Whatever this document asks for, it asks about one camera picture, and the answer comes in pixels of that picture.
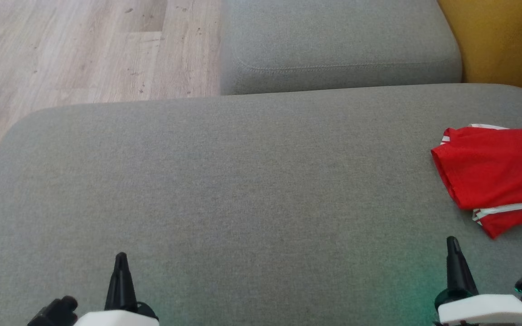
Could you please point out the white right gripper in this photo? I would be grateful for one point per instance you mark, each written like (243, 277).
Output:
(487, 310)

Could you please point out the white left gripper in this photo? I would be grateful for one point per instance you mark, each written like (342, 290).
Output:
(120, 319)

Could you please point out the red and white jersey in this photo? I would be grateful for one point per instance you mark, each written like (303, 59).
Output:
(496, 167)

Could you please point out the large grey sofa seat cushion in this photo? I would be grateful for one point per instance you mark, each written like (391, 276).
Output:
(243, 194)

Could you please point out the small grey sofa cushion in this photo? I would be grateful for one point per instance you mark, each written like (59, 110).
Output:
(338, 40)

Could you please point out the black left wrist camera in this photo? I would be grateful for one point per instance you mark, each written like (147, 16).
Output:
(55, 312)

